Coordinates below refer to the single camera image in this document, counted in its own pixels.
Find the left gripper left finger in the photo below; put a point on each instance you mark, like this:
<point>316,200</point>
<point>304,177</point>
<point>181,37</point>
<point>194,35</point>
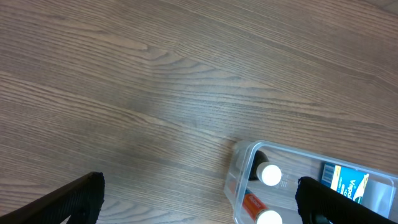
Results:
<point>79,201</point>

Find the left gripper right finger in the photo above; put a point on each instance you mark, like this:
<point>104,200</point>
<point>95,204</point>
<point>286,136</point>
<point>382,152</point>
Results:
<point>319,204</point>

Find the blue yellow VapoDrops box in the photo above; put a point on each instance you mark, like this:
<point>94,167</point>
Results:
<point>348,182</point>

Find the orange tube white cap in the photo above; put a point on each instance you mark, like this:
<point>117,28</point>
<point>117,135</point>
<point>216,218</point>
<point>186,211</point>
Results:
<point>258,211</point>

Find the dark bottle white cap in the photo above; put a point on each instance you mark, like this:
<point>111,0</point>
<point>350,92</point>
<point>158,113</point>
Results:
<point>263,170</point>

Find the clear plastic container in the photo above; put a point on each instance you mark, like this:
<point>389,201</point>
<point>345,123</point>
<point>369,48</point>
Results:
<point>380,194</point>

